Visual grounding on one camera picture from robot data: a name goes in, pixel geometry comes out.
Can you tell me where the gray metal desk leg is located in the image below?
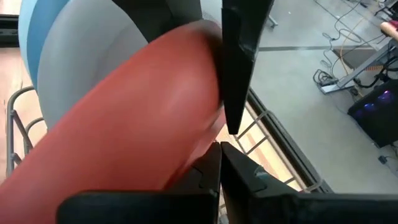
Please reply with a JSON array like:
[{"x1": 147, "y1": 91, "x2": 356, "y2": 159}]
[{"x1": 319, "y1": 39, "x2": 398, "y2": 95}]

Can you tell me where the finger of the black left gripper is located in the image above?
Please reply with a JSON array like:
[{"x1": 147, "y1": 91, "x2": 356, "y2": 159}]
[{"x1": 221, "y1": 0, "x2": 274, "y2": 135}]

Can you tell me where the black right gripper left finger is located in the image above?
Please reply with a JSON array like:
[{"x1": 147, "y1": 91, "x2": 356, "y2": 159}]
[{"x1": 57, "y1": 141, "x2": 222, "y2": 224}]

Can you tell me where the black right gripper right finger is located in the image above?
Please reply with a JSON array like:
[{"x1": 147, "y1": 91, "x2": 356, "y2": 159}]
[{"x1": 221, "y1": 141, "x2": 398, "y2": 224}]

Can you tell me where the gray wire dish rack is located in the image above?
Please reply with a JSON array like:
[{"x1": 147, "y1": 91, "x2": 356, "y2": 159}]
[{"x1": 5, "y1": 85, "x2": 326, "y2": 224}]

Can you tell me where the gray plate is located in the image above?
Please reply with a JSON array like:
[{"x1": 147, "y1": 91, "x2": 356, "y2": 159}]
[{"x1": 36, "y1": 0, "x2": 149, "y2": 130}]

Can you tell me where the orange plate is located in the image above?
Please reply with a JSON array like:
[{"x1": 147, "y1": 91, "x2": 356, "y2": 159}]
[{"x1": 0, "y1": 19, "x2": 228, "y2": 224}]

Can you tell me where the black computer tower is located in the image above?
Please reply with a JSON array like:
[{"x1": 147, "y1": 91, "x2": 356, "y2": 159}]
[{"x1": 347, "y1": 79, "x2": 398, "y2": 149}]

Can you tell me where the tangled black cable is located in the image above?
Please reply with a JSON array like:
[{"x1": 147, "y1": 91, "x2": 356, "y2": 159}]
[{"x1": 312, "y1": 68, "x2": 340, "y2": 88}]

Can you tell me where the light blue plate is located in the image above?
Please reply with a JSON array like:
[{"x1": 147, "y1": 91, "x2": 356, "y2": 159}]
[{"x1": 17, "y1": 0, "x2": 39, "y2": 77}]

